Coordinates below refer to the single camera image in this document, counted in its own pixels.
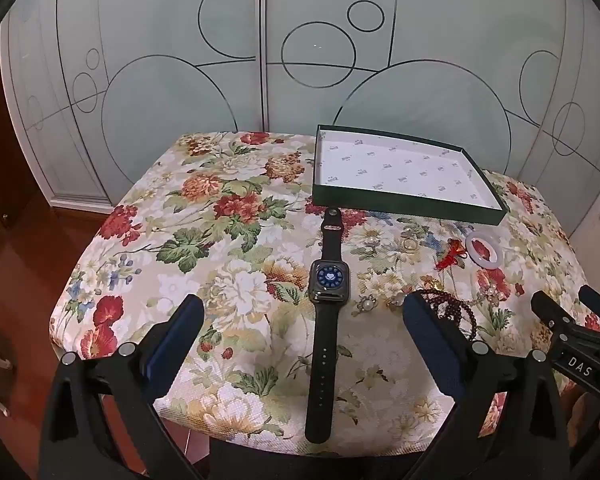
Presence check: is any pearl and gold brooch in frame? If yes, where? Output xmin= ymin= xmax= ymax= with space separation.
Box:
xmin=480 ymin=282 xmax=511 ymax=306

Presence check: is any pale jade bangle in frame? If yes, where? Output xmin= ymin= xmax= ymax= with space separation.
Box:
xmin=465 ymin=232 xmax=504 ymax=266

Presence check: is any person's right hand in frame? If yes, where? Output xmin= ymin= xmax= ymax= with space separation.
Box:
xmin=560 ymin=390 xmax=600 ymax=466

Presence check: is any red knotted charm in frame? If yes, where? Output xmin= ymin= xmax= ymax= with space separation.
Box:
xmin=435 ymin=240 xmax=468 ymax=271

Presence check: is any floral tablecloth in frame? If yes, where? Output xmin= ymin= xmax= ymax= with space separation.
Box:
xmin=49 ymin=131 xmax=600 ymax=457

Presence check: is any green shallow box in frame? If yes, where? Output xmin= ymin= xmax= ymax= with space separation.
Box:
xmin=312 ymin=124 xmax=511 ymax=225

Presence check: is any black smartwatch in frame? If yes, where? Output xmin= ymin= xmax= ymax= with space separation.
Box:
xmin=304 ymin=207 xmax=352 ymax=443

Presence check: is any dark red bead bracelet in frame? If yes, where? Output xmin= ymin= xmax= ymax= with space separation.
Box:
xmin=420 ymin=287 xmax=481 ymax=332

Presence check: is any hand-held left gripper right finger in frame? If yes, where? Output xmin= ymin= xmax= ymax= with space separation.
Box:
xmin=402 ymin=291 xmax=568 ymax=480

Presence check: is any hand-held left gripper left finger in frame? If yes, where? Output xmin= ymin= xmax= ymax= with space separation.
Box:
xmin=39 ymin=294 xmax=205 ymax=480

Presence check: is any frosted glass sliding door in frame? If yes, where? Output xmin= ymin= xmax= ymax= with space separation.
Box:
xmin=0 ymin=0 xmax=267 ymax=211
xmin=260 ymin=0 xmax=600 ymax=238

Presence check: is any dark wooden door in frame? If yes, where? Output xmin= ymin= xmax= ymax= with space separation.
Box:
xmin=0 ymin=45 xmax=56 ymax=271

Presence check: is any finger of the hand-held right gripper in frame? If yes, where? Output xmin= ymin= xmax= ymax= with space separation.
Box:
xmin=578 ymin=285 xmax=600 ymax=333
xmin=531 ymin=290 xmax=578 ymax=343

